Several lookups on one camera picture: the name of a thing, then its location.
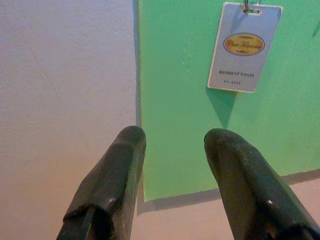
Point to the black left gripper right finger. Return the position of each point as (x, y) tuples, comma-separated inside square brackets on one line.
[(245, 180)]

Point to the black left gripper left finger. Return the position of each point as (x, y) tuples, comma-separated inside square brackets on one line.
[(112, 175)]

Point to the white resident pass card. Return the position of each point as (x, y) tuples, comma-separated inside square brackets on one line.
[(240, 65)]

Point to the green board with hooks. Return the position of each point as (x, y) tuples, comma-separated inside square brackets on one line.
[(175, 100)]

